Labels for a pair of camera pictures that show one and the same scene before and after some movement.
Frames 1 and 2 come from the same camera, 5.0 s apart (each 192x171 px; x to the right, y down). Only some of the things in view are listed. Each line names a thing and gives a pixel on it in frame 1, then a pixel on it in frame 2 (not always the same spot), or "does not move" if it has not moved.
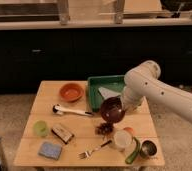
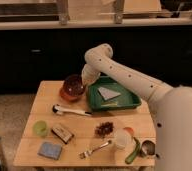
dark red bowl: (112, 109) to (73, 85)
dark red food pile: (105, 128) does not move
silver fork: (83, 155) does not move
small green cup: (40, 128) does not move
